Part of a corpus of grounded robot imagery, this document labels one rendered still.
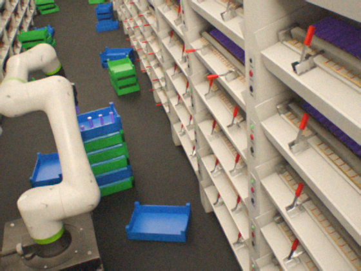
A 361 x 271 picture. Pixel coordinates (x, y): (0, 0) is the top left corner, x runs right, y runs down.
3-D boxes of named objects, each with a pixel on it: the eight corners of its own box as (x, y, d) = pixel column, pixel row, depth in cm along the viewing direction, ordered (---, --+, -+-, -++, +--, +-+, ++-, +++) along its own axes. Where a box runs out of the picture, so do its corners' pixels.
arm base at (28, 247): (2, 271, 144) (-3, 260, 141) (6, 244, 156) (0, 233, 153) (73, 251, 148) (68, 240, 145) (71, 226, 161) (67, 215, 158)
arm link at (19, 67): (35, 95, 161) (20, 71, 155) (9, 107, 160) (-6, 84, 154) (36, 68, 192) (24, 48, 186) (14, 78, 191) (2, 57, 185)
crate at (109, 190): (86, 201, 229) (82, 191, 225) (80, 182, 245) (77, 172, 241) (135, 186, 236) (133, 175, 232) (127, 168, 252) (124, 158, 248)
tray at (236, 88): (251, 119, 113) (240, 91, 107) (193, 52, 163) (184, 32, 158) (312, 86, 112) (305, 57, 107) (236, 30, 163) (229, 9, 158)
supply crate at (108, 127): (68, 144, 208) (64, 131, 204) (64, 127, 224) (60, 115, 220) (122, 129, 215) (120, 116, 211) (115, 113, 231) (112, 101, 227)
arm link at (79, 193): (104, 208, 141) (68, 68, 146) (58, 220, 138) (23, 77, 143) (104, 206, 154) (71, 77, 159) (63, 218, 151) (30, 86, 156)
